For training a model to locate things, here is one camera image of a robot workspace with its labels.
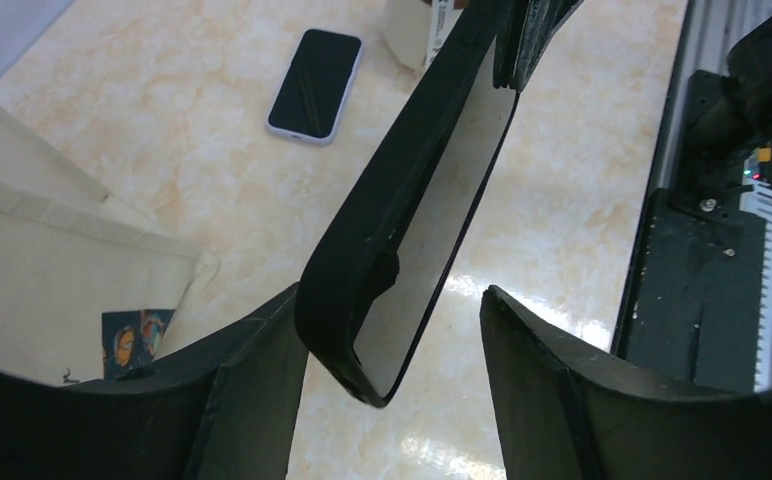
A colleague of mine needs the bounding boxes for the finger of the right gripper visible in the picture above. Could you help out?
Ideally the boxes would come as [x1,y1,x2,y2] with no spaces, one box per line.
[493,0,584,92]

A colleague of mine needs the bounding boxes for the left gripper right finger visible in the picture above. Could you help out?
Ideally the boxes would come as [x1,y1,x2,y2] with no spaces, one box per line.
[479,286,772,479]

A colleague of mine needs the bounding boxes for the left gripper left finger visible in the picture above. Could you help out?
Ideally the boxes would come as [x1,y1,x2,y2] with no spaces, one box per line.
[0,286,308,479]

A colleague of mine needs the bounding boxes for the black phone case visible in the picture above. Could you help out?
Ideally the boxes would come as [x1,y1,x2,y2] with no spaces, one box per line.
[294,1,508,404]

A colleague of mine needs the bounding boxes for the black smartphone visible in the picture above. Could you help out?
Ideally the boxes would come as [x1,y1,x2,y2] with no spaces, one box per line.
[353,47,518,408]

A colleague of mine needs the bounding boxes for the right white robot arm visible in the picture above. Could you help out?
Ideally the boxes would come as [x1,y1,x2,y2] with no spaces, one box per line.
[654,1,772,164]

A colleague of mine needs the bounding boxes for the phone in lilac case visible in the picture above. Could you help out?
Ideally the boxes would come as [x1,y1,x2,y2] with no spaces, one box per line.
[266,28,364,146]

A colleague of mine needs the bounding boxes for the paper cup with label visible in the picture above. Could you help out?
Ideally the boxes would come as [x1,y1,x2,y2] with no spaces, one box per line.
[383,0,470,74]

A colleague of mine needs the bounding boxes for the beige canvas tote bag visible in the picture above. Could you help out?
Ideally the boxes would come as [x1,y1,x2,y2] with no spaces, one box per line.
[0,107,218,385]

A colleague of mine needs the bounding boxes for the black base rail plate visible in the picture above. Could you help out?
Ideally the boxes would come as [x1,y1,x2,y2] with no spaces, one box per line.
[611,70,772,393]

